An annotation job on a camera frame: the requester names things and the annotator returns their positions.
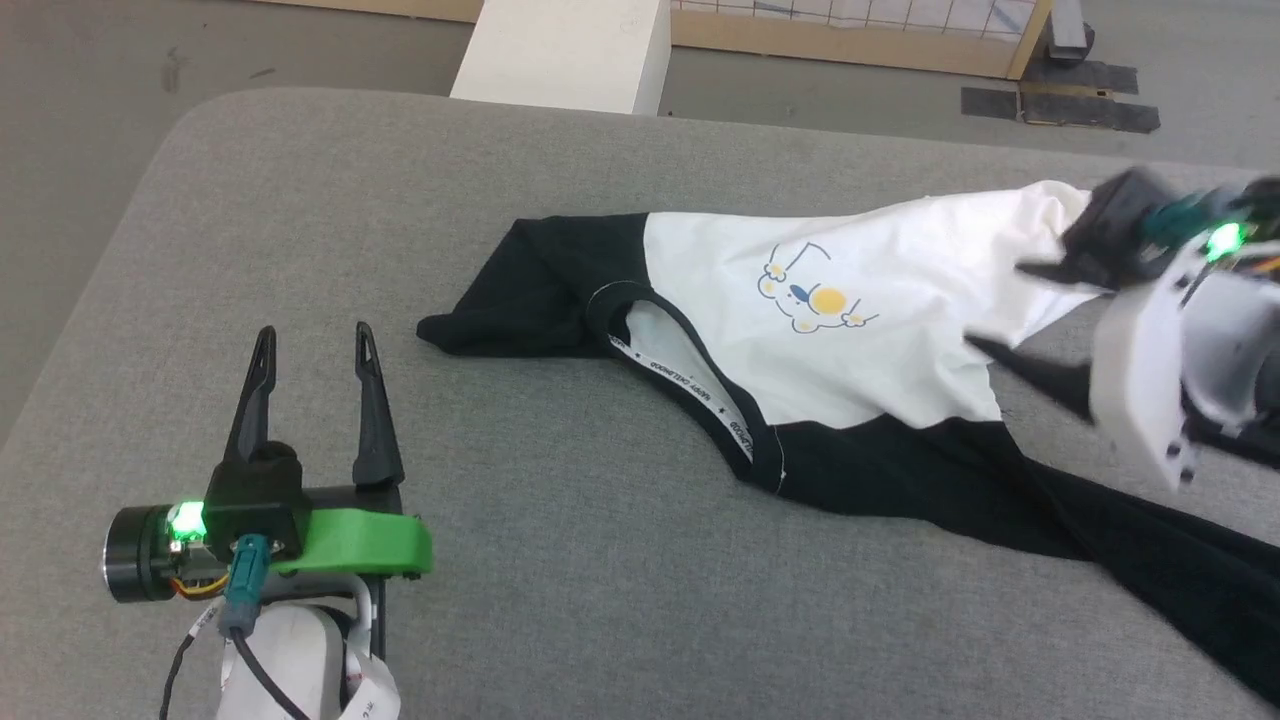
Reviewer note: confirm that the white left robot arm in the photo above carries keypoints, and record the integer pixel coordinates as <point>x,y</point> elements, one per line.
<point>290,660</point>

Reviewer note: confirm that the black floor tape patches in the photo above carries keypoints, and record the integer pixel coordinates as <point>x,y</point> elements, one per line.
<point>1090,105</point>

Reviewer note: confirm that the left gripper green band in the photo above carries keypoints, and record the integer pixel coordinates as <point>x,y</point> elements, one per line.
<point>350,540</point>

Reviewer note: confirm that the white and black T-shirt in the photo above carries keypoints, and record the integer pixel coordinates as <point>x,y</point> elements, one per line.
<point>900,330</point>

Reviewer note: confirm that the grey metal stand foot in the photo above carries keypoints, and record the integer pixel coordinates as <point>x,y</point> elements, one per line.
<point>1068,30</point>

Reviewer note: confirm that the white rectangular block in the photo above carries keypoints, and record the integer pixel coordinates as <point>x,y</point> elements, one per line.
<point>570,50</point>

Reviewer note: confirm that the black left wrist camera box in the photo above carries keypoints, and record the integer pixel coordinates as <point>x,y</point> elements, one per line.
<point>255,500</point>

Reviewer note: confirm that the grey fabric sofa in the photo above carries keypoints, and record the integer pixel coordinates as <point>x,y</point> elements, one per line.
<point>500,560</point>

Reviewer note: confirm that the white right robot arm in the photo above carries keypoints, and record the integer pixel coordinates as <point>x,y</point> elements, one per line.
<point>1235,350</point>

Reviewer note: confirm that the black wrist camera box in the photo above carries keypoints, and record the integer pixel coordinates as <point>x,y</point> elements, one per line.
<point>1115,225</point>
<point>255,500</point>

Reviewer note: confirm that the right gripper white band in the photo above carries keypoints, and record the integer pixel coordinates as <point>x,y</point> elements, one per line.
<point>1140,370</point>

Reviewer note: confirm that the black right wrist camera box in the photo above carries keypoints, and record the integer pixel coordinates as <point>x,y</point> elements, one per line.
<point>1115,225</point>

